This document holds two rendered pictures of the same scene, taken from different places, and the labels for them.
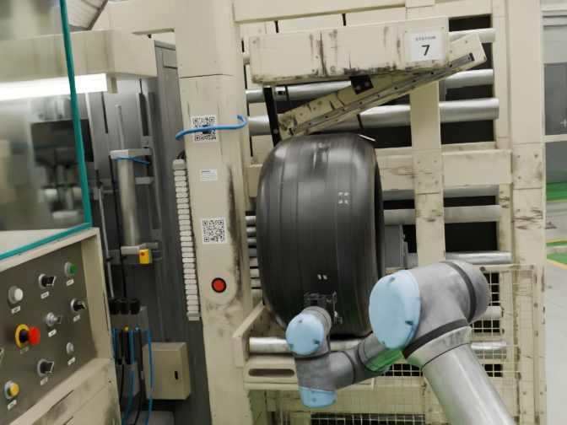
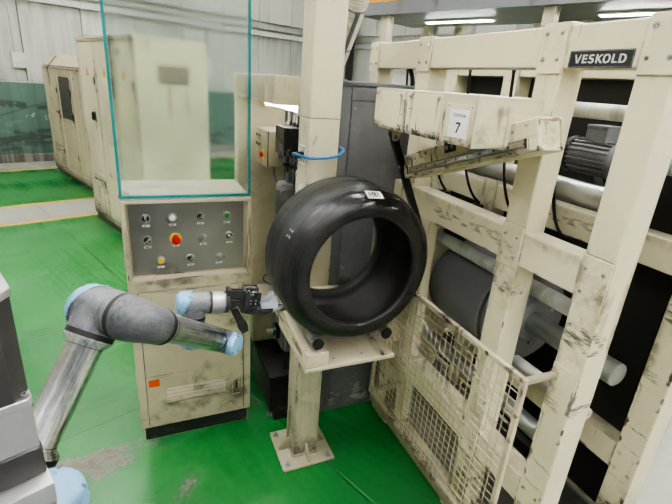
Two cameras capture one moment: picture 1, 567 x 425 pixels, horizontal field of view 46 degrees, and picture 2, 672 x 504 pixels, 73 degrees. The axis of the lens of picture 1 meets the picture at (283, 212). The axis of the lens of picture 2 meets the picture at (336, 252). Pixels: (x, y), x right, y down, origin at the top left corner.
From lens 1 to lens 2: 1.66 m
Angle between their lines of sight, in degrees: 53
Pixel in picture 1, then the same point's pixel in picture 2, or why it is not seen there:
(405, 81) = (474, 152)
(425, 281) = (85, 296)
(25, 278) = (184, 211)
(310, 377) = not seen: hidden behind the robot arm
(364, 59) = (423, 124)
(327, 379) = not seen: hidden behind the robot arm
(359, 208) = (295, 245)
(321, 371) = not seen: hidden behind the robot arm
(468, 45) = (528, 129)
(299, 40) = (396, 97)
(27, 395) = (174, 266)
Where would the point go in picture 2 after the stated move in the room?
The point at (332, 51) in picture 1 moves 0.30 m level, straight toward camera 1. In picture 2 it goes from (409, 111) to (332, 107)
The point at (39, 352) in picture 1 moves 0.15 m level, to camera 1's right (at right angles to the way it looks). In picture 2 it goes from (189, 250) to (200, 261)
